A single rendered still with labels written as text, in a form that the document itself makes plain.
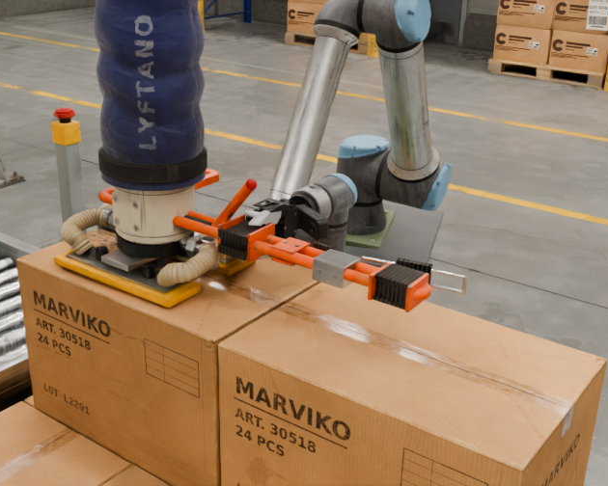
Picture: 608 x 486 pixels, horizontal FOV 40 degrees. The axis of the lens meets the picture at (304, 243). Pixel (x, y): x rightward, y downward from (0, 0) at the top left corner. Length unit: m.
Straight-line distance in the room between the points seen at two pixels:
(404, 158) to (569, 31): 6.66
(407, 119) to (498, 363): 0.87
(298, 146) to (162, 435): 0.74
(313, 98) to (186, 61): 0.44
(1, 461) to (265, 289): 0.71
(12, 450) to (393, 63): 1.27
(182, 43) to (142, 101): 0.14
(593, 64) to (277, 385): 7.59
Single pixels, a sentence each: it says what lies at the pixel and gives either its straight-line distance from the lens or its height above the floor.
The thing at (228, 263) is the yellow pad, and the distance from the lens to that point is 1.83.
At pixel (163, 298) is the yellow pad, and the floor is 0.97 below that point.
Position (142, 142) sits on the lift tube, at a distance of 1.67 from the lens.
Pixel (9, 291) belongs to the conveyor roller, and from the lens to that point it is 2.78.
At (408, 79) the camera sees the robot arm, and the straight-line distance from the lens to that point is 2.12.
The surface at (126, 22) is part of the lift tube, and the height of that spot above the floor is 1.49.
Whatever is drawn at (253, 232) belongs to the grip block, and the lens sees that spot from 1.62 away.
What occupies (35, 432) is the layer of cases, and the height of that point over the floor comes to 0.54.
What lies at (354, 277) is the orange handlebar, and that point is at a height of 1.08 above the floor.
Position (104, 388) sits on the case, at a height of 0.71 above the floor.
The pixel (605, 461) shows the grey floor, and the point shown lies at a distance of 3.02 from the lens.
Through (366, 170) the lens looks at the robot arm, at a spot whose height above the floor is 0.97.
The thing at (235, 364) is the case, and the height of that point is 0.91.
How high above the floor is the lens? 1.72
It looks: 23 degrees down
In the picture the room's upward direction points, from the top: 1 degrees clockwise
